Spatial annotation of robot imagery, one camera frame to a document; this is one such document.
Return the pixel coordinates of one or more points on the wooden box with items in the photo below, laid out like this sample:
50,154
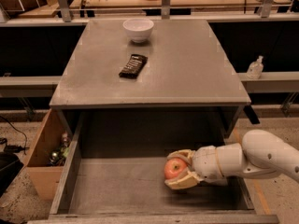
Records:
44,175

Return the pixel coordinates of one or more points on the metal shelf rail frame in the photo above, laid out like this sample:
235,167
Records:
213,10

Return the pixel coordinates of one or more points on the red apple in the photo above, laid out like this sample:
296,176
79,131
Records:
174,167

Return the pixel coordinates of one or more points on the black snack bar packet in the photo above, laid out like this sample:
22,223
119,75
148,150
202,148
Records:
134,66

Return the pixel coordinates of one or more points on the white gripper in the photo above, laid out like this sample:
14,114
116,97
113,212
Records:
206,163

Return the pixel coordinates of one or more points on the black object at left edge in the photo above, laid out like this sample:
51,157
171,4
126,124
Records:
10,165

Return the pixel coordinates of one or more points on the grey cabinet body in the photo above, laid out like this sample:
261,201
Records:
186,67

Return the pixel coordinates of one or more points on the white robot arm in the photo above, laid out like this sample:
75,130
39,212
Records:
260,155

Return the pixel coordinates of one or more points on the white ceramic bowl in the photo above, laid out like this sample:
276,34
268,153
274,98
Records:
138,29

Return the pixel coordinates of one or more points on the open grey top drawer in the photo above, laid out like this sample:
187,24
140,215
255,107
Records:
114,173

